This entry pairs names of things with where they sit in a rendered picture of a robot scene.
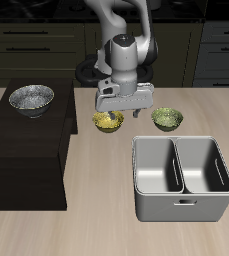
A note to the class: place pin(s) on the white basket with two bins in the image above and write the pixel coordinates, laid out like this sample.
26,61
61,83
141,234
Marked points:
182,178

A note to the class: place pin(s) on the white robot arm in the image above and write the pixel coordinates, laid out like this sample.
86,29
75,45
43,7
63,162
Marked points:
124,56

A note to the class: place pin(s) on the dark wooden cabinet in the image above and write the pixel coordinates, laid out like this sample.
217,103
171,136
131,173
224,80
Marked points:
29,146

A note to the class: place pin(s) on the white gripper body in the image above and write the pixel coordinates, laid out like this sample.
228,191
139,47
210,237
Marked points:
126,101

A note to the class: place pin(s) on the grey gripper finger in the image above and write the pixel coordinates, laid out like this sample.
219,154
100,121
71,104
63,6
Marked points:
136,113
112,115

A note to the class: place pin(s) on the yellow bowl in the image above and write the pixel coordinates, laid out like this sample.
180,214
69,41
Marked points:
106,124

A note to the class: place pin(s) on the green bowl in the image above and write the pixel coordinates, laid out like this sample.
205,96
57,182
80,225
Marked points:
167,119

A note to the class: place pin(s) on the flat black base plate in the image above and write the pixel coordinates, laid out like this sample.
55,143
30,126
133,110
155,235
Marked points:
86,74

